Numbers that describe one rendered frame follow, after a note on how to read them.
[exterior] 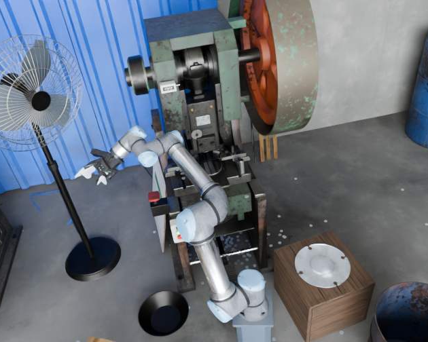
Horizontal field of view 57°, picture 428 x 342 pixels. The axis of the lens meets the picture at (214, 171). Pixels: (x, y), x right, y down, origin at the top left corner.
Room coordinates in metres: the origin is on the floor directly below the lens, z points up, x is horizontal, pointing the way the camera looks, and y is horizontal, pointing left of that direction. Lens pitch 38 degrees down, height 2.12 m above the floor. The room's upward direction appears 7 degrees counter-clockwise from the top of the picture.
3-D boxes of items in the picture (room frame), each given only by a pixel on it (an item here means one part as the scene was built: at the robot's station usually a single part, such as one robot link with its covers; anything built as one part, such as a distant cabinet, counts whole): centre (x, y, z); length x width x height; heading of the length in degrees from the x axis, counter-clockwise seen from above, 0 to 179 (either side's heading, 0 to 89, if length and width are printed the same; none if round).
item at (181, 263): (1.96, 0.32, 0.45); 0.92 x 0.12 x 0.90; 8
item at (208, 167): (1.69, 0.01, 0.72); 0.25 x 0.14 x 0.14; 8
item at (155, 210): (1.59, 0.31, 0.62); 0.10 x 0.06 x 0.20; 98
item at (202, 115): (1.82, 0.03, 1.04); 0.17 x 0.15 x 0.30; 8
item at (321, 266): (1.32, -0.52, 0.35); 0.29 x 0.29 x 0.01
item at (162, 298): (1.34, 0.39, 0.04); 0.30 x 0.30 x 0.07
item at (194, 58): (1.86, 0.04, 1.27); 0.21 x 0.12 x 0.34; 8
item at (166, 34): (2.00, 0.05, 0.83); 0.79 x 0.43 x 1.34; 8
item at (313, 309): (1.32, -0.52, 0.18); 0.40 x 0.38 x 0.35; 15
